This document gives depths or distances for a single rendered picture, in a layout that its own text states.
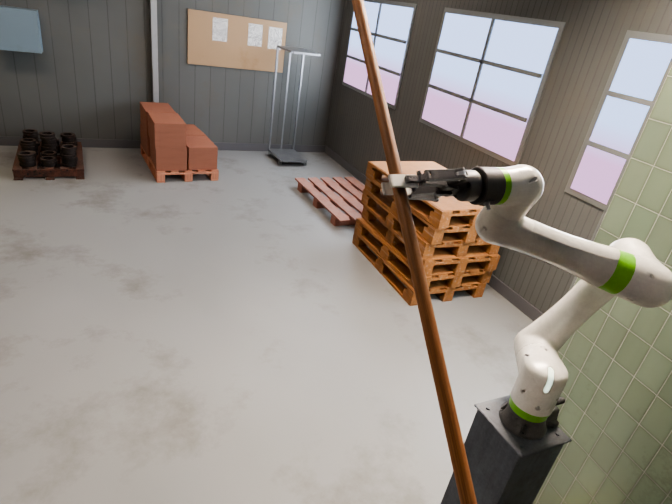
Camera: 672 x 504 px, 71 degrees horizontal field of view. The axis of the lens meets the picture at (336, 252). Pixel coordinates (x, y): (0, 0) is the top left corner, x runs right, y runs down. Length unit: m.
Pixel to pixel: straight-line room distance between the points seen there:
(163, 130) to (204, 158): 0.62
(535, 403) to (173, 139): 5.44
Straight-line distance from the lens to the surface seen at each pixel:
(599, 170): 4.27
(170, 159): 6.39
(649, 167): 2.13
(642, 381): 2.22
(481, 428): 1.75
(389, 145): 1.12
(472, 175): 1.16
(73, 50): 7.49
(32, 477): 3.03
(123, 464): 2.97
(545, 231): 1.36
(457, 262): 4.37
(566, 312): 1.66
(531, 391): 1.59
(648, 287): 1.45
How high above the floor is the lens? 2.30
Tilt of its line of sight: 27 degrees down
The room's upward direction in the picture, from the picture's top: 10 degrees clockwise
